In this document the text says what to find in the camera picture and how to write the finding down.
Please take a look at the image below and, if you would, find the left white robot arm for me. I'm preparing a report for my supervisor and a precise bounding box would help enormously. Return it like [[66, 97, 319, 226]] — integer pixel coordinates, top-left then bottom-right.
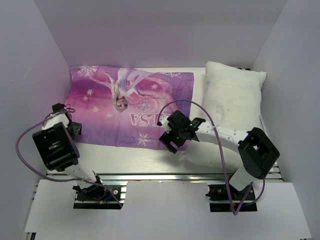
[[32, 103, 106, 200]]

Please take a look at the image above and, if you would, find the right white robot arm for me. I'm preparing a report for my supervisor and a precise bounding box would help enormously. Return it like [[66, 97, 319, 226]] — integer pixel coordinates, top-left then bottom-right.
[[157, 110, 280, 200]]

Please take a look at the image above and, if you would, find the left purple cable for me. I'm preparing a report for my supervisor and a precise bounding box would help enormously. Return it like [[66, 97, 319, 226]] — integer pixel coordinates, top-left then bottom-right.
[[15, 107, 124, 208]]

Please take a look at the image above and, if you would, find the pink and purple Frozen pillowcase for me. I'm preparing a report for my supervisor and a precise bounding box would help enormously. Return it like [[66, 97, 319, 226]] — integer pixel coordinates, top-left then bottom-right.
[[65, 65, 194, 150]]

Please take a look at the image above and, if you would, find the aluminium table front rail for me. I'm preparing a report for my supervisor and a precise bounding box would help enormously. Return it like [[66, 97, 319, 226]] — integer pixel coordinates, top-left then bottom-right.
[[47, 172, 284, 182]]

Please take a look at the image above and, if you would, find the white pillow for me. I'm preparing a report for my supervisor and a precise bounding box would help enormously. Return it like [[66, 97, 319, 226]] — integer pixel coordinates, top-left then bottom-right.
[[180, 61, 267, 173]]

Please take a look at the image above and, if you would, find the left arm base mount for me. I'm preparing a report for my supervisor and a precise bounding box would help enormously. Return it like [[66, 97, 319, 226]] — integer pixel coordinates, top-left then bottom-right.
[[72, 175, 123, 210]]

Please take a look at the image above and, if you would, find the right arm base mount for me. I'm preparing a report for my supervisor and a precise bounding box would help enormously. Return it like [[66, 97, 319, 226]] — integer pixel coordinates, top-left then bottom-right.
[[205, 182, 258, 213]]

